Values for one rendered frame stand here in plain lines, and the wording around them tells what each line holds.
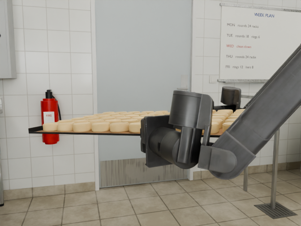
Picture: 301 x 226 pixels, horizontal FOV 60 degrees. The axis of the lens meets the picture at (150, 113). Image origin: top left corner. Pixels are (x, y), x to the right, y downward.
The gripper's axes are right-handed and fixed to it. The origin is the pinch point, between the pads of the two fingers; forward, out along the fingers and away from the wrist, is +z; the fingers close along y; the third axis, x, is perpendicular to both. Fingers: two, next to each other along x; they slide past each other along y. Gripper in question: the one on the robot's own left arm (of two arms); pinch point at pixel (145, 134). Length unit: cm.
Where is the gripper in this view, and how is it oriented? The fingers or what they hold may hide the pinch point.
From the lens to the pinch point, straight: 60.9
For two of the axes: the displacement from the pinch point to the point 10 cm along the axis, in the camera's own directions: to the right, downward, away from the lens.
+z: -3.8, -0.7, 9.2
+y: 0.3, 10.0, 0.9
